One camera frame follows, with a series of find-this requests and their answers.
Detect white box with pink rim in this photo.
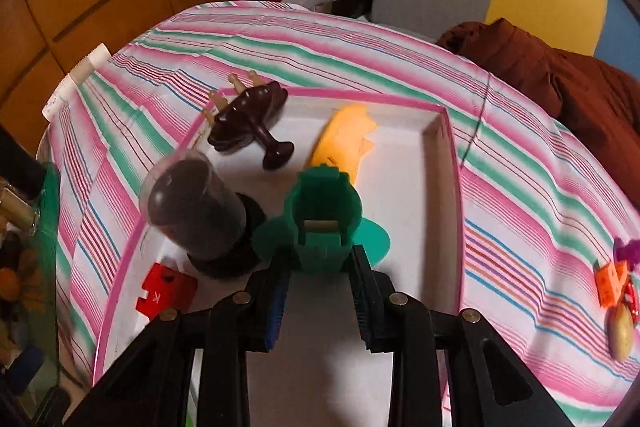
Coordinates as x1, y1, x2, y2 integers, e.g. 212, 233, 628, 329
92, 86, 468, 427

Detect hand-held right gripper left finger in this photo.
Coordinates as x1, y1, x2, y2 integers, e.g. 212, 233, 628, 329
65, 252, 293, 427

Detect white fabric label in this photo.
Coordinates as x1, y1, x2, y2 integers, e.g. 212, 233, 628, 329
42, 43, 111, 122

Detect red puzzle piece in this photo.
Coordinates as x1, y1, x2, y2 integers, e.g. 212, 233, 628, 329
136, 261, 197, 323

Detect dark brown plastic toy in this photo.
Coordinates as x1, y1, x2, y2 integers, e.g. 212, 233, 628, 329
205, 72, 295, 170

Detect green flanged plastic toy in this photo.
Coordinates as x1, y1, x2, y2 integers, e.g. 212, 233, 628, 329
251, 164, 392, 275

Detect brown jacket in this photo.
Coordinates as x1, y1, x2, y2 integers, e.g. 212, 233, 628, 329
435, 18, 640, 180

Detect orange boat-shaped toy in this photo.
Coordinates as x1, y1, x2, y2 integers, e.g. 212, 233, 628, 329
310, 104, 379, 188

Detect yellow oval embossed block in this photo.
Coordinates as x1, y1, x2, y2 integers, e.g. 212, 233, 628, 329
606, 302, 640, 363

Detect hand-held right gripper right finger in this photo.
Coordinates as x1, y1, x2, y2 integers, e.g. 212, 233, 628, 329
350, 244, 571, 427

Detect orange linked cube blocks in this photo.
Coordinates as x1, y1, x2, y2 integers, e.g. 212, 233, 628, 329
594, 259, 632, 308

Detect thin dark cable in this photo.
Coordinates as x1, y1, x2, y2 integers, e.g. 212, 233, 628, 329
457, 72, 493, 162

